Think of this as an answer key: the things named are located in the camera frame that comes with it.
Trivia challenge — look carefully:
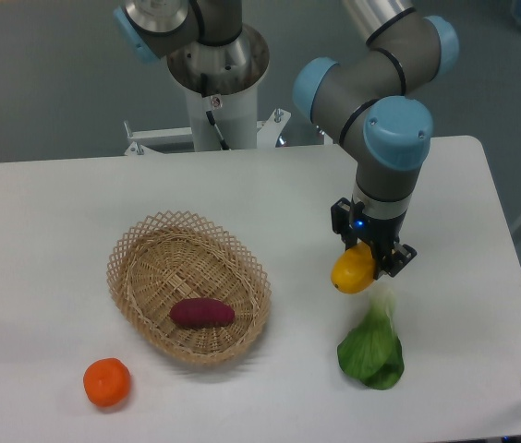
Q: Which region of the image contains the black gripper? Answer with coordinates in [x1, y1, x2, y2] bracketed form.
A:
[331, 198, 417, 281]

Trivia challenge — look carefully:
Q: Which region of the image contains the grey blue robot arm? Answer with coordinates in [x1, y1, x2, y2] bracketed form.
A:
[114, 1, 459, 278]

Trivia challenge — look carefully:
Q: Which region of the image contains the green bok choy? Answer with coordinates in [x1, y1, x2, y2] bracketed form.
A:
[337, 284, 405, 390]

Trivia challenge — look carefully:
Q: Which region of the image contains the purple sweet potato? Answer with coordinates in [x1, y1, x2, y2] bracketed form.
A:
[169, 298, 236, 329]

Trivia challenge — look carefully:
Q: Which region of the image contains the woven wicker basket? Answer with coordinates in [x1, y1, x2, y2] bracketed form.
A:
[107, 211, 271, 365]

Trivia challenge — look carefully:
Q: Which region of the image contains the orange tangerine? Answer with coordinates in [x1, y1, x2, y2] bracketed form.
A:
[82, 358, 131, 408]

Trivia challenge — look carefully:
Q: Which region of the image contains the black cable on pedestal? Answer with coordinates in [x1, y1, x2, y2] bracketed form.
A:
[200, 73, 232, 151]

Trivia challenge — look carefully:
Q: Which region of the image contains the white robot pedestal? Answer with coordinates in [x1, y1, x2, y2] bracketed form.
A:
[124, 24, 292, 156]

